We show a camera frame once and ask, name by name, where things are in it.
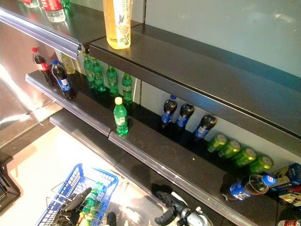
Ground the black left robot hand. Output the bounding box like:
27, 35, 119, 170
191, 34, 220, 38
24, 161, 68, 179
53, 187, 93, 226

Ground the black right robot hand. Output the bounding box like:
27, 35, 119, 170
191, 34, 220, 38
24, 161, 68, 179
151, 183, 189, 226

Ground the blue plastic shopping basket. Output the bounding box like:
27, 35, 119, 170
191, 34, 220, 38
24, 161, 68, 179
35, 163, 119, 226

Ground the grey left robot leg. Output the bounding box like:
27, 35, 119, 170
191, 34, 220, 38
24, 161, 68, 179
107, 211, 118, 226

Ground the cola bottle blue label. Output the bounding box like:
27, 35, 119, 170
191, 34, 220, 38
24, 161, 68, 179
176, 103, 195, 133
161, 95, 178, 129
221, 174, 277, 202
194, 114, 218, 141
51, 59, 77, 100

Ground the dark bottle red label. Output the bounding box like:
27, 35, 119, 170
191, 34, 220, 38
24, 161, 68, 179
277, 208, 301, 226

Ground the blue snack box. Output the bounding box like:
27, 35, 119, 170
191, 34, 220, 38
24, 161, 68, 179
270, 163, 301, 192

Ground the plain black shelf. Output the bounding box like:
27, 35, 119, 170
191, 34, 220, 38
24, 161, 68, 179
89, 23, 301, 163

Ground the small cola bottle red label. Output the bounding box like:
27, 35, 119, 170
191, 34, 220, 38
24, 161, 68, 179
32, 47, 56, 87

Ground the large yellow tea bottle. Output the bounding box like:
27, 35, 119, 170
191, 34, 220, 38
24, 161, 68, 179
103, 0, 133, 50

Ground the clear water bottle red label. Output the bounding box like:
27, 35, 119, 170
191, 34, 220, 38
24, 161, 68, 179
40, 0, 66, 23

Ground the clear bottle white red label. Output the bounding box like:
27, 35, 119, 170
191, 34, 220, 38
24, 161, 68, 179
21, 0, 40, 8

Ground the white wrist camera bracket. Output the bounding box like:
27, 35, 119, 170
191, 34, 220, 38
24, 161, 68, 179
171, 191, 189, 203

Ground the white panel with black frame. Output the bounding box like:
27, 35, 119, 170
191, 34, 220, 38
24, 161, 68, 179
0, 160, 22, 210

